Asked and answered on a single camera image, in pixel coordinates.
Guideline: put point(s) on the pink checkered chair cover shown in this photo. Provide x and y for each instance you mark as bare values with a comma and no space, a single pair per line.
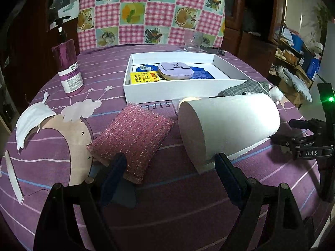
103,23

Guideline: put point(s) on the purple patterned tablecloth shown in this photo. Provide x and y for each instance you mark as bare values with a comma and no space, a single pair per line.
176,208

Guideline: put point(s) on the plush dog in plaid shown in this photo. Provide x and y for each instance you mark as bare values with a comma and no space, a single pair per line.
253,87

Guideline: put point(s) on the blue wipes packet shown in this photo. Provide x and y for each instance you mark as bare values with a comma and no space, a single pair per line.
199,73

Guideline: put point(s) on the yellow tissue pack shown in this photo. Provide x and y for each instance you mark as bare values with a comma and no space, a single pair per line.
145,77

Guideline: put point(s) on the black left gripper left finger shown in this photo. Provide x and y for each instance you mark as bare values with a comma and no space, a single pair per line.
57,228

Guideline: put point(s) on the white shallow box tray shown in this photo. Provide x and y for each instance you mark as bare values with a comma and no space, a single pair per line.
225,75

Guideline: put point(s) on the purple pump bottle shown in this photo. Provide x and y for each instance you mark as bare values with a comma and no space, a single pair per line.
64,54

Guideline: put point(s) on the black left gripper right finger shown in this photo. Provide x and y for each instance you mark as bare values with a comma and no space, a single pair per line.
284,227

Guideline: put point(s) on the white face mask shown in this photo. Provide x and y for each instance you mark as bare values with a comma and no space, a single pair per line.
31,118

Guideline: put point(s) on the dark wooden cabinet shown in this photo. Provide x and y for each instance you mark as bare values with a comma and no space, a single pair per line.
252,31

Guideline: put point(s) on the white paper towel roll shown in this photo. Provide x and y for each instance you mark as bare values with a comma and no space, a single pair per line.
232,125

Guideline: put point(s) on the clear drinking glass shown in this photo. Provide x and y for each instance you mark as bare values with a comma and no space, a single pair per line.
192,40

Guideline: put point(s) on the pink glitter scrub sponge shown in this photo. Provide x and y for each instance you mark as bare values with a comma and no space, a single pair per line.
137,133

